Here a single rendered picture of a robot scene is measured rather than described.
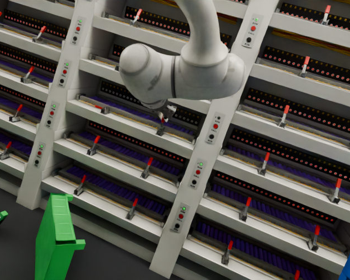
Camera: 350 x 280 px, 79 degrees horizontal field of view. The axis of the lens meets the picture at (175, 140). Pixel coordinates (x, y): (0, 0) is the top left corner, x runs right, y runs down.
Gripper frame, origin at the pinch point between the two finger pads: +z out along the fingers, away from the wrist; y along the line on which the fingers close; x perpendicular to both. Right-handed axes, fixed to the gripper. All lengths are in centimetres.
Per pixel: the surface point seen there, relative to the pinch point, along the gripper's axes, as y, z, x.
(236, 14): 12.8, -8.3, 45.1
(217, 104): 18.3, -1.6, 11.2
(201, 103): 12.4, -1.0, 9.8
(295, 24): 34, -9, 46
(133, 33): -24.9, -4.6, 27.5
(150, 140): -2.2, 4.4, -11.0
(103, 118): -25.3, 3.5, -9.4
